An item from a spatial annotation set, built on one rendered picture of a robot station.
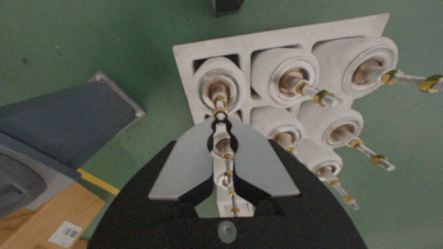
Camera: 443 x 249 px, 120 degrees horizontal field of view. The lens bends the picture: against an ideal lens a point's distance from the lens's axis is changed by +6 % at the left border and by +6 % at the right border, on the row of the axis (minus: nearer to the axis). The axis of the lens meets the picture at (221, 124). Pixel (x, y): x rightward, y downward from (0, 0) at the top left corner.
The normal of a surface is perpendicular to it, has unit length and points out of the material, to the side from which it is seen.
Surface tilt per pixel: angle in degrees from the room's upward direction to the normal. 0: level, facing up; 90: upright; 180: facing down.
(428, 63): 0
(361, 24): 0
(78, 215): 89
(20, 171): 90
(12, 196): 90
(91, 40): 0
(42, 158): 90
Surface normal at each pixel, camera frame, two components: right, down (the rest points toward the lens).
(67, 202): 0.96, -0.24
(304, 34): 0.03, 0.52
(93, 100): 0.84, -0.48
